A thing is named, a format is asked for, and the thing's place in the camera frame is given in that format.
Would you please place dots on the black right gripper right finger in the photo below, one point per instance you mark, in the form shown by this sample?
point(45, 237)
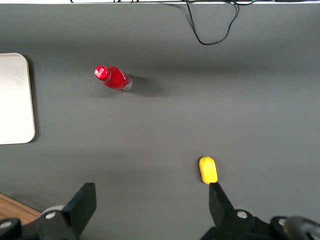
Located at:
point(220, 207)

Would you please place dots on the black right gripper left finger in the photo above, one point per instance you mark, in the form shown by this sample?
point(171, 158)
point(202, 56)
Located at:
point(81, 210)

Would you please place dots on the beige rectangular plastic tray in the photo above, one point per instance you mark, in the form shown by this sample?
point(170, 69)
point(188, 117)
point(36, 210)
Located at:
point(15, 100)

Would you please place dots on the yellow lemon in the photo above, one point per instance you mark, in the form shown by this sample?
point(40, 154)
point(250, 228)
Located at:
point(208, 170)

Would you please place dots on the wooden drawer cabinet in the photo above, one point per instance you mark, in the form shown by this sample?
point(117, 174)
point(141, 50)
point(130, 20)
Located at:
point(12, 207)

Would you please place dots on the red cola bottle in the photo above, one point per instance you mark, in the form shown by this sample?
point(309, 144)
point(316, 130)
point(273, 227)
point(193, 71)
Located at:
point(113, 78)

